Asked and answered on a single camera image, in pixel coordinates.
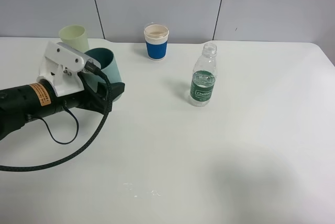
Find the pale yellow plastic cup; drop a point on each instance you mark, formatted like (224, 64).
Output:
(75, 36)

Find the teal blue plastic cup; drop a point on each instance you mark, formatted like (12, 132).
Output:
(108, 65)

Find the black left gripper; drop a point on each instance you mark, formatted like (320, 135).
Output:
(23, 104)

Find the clear green-label water bottle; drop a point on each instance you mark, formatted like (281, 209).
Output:
(204, 76)

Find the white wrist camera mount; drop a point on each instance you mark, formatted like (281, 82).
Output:
(60, 66)

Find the blue sleeved white paper cup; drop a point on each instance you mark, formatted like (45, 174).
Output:
(156, 37)

